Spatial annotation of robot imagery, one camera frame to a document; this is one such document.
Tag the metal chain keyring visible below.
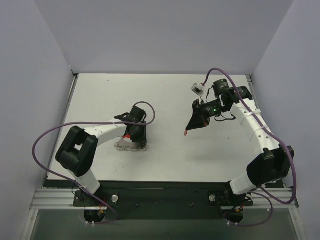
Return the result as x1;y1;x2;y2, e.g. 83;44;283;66
114;138;149;152

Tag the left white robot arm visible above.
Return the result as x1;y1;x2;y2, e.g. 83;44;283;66
55;106;147;206

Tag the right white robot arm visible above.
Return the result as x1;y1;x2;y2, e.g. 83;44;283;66
185;79;295;196

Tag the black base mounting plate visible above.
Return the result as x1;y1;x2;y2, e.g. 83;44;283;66
72;181;253;220

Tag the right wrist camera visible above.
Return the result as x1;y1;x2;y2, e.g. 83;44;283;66
191;83;205;101

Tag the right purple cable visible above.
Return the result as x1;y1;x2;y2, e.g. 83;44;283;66
202;67;298;227

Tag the purple cable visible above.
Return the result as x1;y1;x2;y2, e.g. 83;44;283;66
202;67;298;227
31;101;157;225

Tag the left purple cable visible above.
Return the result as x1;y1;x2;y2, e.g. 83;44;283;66
31;101;157;225

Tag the aluminium frame rail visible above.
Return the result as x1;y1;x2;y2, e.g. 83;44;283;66
30;188;74;210

